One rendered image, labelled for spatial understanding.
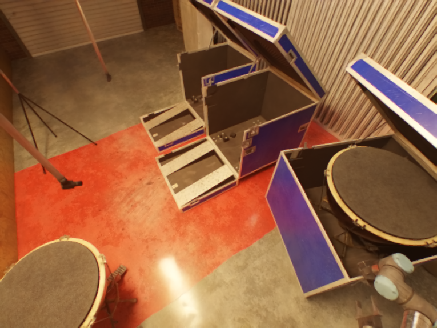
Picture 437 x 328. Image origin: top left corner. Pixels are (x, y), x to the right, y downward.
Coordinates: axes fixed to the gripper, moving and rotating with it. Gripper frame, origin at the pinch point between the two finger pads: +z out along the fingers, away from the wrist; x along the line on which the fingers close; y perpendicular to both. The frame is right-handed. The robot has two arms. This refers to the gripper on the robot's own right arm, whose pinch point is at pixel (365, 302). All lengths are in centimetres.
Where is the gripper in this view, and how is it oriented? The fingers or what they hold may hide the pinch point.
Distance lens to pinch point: 175.4
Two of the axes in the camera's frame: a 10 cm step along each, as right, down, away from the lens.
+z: 2.8, -6.6, 7.0
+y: -9.4, -3.2, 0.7
